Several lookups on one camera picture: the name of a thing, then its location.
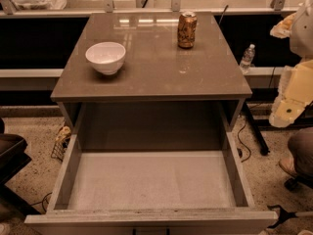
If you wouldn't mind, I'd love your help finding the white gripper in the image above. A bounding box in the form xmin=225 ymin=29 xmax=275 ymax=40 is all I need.
xmin=269 ymin=14 xmax=313 ymax=128

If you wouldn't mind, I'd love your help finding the orange soda can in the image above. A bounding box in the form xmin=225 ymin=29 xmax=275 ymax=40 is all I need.
xmin=177 ymin=11 xmax=198 ymax=48

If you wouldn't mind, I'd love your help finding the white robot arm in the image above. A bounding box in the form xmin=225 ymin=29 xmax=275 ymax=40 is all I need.
xmin=269 ymin=0 xmax=313 ymax=128

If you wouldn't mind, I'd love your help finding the grey cabinet with glossy top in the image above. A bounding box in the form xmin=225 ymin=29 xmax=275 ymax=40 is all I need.
xmin=51 ymin=12 xmax=251 ymax=152

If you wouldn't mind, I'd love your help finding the open grey top drawer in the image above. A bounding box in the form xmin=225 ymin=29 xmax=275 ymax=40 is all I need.
xmin=25 ymin=102 xmax=277 ymax=235

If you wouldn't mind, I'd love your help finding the clear plastic water bottle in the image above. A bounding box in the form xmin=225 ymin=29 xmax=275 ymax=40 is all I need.
xmin=240 ymin=44 xmax=255 ymax=73

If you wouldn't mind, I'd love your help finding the black table leg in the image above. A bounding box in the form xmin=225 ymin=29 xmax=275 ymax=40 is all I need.
xmin=243 ymin=103 xmax=270 ymax=156

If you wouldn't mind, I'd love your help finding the seated person leg and shoe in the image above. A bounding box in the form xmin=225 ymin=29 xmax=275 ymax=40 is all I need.
xmin=279 ymin=127 xmax=313 ymax=180

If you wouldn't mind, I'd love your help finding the black grabber tool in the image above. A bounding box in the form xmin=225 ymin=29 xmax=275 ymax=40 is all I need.
xmin=268 ymin=205 xmax=313 ymax=229

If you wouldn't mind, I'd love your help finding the white ceramic bowl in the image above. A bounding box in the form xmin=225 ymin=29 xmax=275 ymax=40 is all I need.
xmin=85 ymin=42 xmax=126 ymax=75

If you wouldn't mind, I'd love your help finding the black chair at left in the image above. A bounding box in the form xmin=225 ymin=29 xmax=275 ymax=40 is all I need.
xmin=0 ymin=118 xmax=39 ymax=216

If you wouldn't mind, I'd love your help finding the black cable on floor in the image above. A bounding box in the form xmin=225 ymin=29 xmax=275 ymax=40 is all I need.
xmin=236 ymin=115 xmax=252 ymax=164

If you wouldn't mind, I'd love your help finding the wire basket on floor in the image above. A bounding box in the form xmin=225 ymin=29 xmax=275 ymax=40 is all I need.
xmin=51 ymin=126 xmax=71 ymax=162

